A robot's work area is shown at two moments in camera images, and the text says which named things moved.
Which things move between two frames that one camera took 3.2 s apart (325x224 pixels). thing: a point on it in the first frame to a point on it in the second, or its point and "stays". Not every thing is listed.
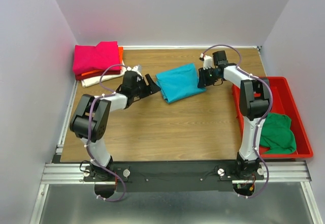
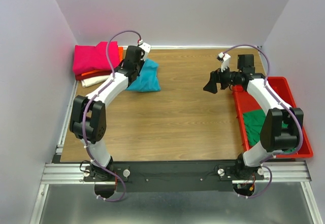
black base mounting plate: [138, 177] stays
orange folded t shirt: [121, 52] stays
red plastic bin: [284, 101] stays
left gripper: [151, 88] to [141, 63]
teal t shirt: [180, 83] to [148, 80]
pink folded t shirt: [88, 59] stays
